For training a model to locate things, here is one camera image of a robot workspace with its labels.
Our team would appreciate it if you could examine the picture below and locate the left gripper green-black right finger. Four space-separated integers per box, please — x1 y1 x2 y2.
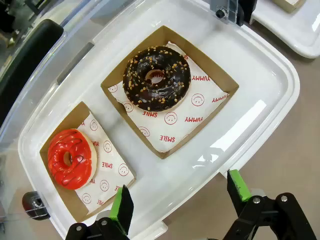
224 169 318 240

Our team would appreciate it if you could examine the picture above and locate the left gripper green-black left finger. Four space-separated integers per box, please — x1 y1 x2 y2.
65 184 135 240

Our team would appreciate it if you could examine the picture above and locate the white red-printed wax paper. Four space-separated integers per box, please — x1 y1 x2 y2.
107 41 230 154
74 111 137 216

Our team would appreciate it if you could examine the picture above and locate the chocolate donut with nut crumbs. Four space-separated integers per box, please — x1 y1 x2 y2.
122 45 193 113

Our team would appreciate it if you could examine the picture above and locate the brown cardboard donut box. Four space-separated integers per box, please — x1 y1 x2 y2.
272 0 306 14
100 24 240 160
39 100 137 223

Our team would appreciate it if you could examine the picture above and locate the red glazed donut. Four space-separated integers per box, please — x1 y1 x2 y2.
47 128 98 190

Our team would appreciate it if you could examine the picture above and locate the white plastic display tray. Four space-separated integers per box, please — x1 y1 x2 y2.
249 0 320 60
17 0 301 240

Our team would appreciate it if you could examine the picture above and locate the black lid hinge knob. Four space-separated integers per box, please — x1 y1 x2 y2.
21 191 51 221
215 0 252 26

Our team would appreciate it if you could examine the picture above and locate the clear plastic display lid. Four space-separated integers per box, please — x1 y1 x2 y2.
0 0 238 226

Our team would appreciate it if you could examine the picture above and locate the black lid handle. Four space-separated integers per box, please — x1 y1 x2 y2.
0 19 65 127

